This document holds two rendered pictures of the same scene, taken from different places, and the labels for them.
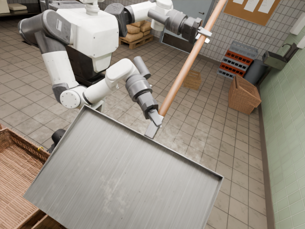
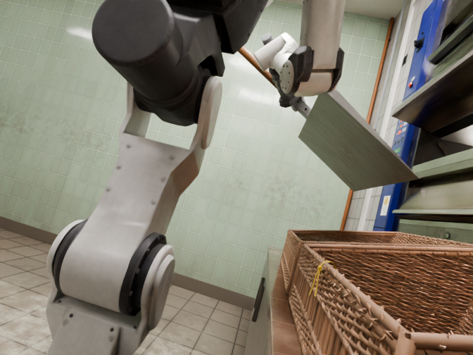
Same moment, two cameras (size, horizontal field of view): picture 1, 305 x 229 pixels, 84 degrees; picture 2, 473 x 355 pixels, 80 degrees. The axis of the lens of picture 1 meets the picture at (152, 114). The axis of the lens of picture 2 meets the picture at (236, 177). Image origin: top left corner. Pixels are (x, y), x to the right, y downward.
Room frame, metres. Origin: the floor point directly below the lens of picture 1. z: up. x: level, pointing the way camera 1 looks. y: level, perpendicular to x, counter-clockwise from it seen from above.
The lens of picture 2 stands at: (0.74, 1.00, 0.79)
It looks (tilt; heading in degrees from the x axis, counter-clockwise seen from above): 5 degrees up; 263
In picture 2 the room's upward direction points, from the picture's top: 15 degrees clockwise
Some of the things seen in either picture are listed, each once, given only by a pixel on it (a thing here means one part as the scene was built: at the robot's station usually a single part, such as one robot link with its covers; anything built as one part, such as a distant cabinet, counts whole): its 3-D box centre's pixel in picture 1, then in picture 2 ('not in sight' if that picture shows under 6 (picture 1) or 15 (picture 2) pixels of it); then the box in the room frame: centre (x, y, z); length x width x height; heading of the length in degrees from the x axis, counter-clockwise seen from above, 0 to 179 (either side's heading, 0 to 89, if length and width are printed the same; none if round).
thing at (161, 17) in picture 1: (163, 19); not in sight; (0.88, 0.08, 1.46); 0.11 x 0.11 x 0.11; 70
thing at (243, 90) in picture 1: (245, 89); not in sight; (3.03, -1.55, 0.32); 0.56 x 0.49 x 0.28; 173
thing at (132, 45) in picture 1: (131, 37); not in sight; (4.81, 1.19, 0.07); 1.20 x 0.80 x 0.14; 165
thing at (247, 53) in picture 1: (243, 49); not in sight; (4.35, -1.60, 0.68); 0.60 x 0.40 x 0.15; 75
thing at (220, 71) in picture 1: (229, 72); not in sight; (4.36, -1.59, 0.08); 0.60 x 0.40 x 0.15; 77
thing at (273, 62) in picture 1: (269, 65); not in sight; (3.70, -2.00, 0.69); 0.46 x 0.36 x 0.94; 165
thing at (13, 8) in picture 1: (15, 7); not in sight; (3.88, 3.71, 0.27); 0.34 x 0.26 x 0.07; 171
